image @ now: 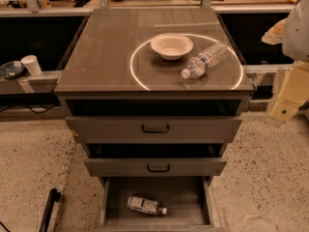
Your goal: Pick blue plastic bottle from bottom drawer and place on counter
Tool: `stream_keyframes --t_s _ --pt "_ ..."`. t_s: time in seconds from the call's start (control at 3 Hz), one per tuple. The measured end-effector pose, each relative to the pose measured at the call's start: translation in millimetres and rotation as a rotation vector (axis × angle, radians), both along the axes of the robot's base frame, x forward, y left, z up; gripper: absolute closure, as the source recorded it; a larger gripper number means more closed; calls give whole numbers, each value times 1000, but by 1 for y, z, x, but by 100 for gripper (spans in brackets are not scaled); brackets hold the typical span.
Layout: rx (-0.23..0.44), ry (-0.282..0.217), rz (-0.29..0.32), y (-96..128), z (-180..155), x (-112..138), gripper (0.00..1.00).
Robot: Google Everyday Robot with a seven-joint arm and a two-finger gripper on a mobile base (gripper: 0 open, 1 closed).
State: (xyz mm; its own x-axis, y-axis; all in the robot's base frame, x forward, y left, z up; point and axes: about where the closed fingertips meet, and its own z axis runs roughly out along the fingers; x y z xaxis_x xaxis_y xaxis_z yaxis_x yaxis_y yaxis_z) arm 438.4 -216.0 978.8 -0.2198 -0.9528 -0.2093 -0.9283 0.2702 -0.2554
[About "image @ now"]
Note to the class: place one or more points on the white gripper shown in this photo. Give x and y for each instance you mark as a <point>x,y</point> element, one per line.
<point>297,38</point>

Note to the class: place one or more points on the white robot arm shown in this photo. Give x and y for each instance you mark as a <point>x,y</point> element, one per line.
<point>293,33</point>

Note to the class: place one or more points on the clear plastic water bottle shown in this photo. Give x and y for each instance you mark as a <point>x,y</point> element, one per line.
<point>202,62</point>

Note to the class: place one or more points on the grey drawer cabinet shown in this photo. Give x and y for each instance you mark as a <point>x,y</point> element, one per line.
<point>113,71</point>

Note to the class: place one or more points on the bottom grey drawer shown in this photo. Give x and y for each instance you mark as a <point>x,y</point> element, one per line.
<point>185,198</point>

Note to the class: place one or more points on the grey drawer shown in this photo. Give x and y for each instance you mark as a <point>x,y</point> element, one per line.
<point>154,129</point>
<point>155,167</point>
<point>185,198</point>

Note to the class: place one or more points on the middle grey drawer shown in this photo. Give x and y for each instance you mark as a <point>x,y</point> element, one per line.
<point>155,167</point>

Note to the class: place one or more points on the top grey drawer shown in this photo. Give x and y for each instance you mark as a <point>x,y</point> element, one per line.
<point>154,129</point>

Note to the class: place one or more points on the black bar on floor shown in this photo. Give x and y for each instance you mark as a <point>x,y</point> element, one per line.
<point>53,197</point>

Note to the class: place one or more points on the white paper cup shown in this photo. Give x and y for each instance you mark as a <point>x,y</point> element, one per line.
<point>32,65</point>

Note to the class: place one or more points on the dark round dish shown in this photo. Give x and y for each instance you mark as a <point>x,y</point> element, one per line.
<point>12,70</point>

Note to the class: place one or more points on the metal side rail right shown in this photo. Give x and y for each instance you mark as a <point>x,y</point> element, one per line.
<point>262,75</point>

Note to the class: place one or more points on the metal side rail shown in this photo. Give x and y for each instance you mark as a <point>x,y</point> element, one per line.
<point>28,84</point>
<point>262,75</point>

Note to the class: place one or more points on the metal side rail left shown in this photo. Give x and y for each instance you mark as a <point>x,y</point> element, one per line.
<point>28,84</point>

